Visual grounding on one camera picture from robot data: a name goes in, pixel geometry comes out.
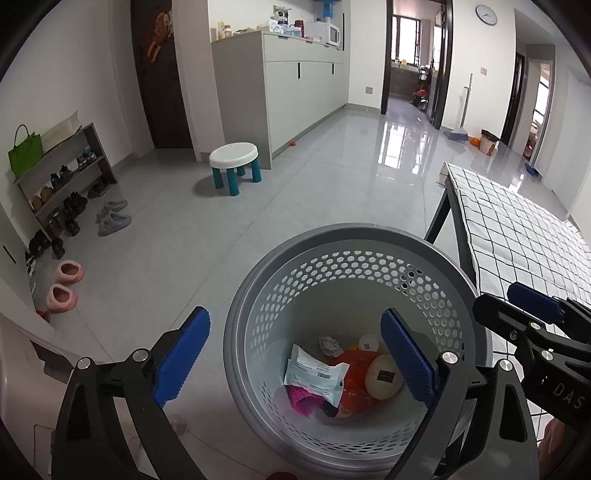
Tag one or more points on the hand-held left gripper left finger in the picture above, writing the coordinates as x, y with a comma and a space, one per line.
182, 360

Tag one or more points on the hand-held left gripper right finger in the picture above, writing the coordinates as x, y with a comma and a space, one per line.
408, 355

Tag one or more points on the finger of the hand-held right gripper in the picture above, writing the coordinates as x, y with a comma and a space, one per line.
535, 297
503, 318

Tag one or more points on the white tape roll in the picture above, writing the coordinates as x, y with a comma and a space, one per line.
368, 342

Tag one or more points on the white foam ball black label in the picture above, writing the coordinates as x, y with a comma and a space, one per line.
381, 390

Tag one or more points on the red plastic bag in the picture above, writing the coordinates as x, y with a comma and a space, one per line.
355, 374

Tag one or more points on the white wrapper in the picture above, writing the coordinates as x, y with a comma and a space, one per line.
330, 346

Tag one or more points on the grey perforated plastic basket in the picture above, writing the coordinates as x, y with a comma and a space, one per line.
268, 364

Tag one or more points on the black beaded object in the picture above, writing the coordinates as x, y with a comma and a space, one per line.
328, 408

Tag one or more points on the white labelled mailer bag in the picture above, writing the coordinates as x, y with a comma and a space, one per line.
314, 374

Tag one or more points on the person's right hand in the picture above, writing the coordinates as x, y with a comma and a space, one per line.
551, 452

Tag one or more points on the white black-checked tablecloth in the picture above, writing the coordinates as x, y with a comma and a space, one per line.
508, 217

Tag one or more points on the pink fuzzy slipper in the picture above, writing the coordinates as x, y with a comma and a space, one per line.
69, 271
61, 298

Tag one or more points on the grey slipper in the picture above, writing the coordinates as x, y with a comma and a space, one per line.
115, 225
113, 208

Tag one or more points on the dark red round object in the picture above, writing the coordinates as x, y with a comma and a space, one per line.
281, 476

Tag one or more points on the white plastic furniture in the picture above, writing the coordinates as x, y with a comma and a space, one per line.
27, 392

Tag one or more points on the beige waste bin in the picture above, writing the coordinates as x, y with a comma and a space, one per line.
488, 143

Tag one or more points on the orange round object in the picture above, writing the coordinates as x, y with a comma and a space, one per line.
474, 141

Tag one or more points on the broom with blue dustpan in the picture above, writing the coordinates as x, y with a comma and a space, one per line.
458, 134

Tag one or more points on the white stool with teal legs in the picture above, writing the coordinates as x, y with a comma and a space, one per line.
231, 154

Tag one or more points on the grey shoe rack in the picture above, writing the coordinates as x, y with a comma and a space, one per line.
99, 147

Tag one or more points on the red toy vehicle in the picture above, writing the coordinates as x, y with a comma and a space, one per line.
421, 94

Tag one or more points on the white paper bag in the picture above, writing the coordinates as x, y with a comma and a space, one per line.
60, 134

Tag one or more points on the green handbag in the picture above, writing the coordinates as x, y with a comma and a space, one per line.
25, 154

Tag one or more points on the dark brown door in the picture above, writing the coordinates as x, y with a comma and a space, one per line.
161, 101

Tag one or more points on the grey sideboard cabinet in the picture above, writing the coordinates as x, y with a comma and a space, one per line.
286, 92

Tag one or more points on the red door decoration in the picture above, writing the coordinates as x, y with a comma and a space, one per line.
159, 34

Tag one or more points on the white microwave oven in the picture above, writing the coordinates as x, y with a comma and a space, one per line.
323, 34

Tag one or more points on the small bottles group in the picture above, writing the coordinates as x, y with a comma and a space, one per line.
225, 30

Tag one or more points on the blue tissue box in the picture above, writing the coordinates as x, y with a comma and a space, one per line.
284, 31

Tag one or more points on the red bottle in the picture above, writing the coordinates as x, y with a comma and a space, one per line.
299, 28

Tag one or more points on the black table frame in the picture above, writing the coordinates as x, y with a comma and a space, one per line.
463, 235

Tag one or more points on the round wall clock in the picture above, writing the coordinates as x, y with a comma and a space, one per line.
486, 14

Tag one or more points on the white camera toy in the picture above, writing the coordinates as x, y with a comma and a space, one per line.
279, 17

